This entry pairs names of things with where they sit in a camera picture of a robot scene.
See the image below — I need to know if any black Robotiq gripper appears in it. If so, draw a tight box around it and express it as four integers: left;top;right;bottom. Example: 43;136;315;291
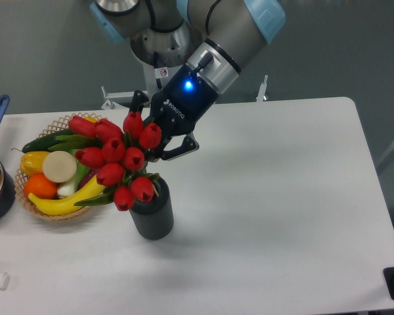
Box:
128;64;219;163

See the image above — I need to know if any red tulip bouquet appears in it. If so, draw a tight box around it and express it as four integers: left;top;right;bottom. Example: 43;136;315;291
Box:
47;111;162;211

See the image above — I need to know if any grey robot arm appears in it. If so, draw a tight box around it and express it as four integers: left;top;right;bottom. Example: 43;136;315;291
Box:
90;1;286;161

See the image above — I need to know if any dark grey ribbed vase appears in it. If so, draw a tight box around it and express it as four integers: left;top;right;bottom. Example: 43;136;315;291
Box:
129;178;174;240

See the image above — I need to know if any yellow squash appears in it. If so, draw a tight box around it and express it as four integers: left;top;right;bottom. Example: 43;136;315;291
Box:
84;116;99;123

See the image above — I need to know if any purple eggplant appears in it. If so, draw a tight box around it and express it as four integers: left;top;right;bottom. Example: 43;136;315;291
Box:
77;169;99;189

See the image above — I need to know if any beige round disc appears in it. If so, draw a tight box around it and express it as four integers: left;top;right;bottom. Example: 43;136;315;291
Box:
42;151;77;183

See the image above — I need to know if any green bok choy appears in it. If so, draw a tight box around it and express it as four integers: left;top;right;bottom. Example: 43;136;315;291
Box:
57;149;90;199

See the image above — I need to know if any green cucumber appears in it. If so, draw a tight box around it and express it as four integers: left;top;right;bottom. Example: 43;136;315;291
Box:
12;129;73;154

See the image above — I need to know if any yellow bell pepper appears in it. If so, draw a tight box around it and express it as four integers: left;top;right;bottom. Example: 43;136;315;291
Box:
20;151;50;177

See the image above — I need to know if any orange fruit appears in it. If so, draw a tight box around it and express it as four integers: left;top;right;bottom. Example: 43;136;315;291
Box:
24;174;58;200

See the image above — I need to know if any woven wicker basket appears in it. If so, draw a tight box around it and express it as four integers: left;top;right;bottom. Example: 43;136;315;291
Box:
14;112;109;221

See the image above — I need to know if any yellow banana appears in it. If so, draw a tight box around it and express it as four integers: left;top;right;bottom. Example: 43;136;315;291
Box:
28;176;105;216

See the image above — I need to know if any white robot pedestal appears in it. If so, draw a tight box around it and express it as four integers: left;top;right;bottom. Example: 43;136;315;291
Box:
101;54;268;110

